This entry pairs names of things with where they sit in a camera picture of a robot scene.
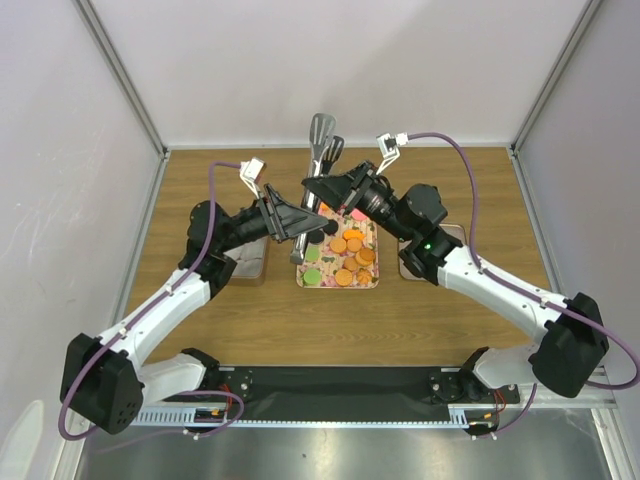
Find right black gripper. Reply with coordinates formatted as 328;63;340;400
301;161;412;244

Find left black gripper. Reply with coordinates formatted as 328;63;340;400
217;184;326;253

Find black cookie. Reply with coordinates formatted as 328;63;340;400
308;230;324;244
322;220;339;235

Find green cookie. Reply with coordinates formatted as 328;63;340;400
305;245;320;263
303;268;322;285

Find metal tongs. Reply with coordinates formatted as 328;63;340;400
289;113;345;265

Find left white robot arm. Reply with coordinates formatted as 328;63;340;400
58;186;328;440

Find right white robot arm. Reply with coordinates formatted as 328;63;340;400
302;161;609;402

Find pink round cookie right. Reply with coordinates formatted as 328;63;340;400
351;209;367;222

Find orange fish cookie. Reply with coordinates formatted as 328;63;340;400
342;229;366;241

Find brown cookie tin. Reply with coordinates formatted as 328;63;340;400
225;238;269;287

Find patterned round biscuit upper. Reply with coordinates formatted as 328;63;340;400
329;237;347;255

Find patterned round biscuit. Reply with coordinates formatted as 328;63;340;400
329;237;347;255
334;269;353;287

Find plain orange round cookie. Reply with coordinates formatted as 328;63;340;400
346;238;363;253

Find floral serving tray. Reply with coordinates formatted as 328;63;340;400
296;203;380;290

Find patterned round biscuit lower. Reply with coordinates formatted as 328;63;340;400
334;269;353;287

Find orange swirl cookie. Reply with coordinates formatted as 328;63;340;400
355;268;373;285

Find brown tin lid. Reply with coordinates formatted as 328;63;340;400
398;223;466;286

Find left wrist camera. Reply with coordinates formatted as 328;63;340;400
239;157;265;199

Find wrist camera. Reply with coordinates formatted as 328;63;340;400
239;157;265;199
376;132;409;176

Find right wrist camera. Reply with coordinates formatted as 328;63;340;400
376;132;409;176

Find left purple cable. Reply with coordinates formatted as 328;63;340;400
57;160;251;441

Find purple cable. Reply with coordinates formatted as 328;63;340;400
407;131;640;444
57;160;251;441

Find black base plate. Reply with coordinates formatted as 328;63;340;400
199;365;521;424

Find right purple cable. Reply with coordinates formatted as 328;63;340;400
407;131;640;444

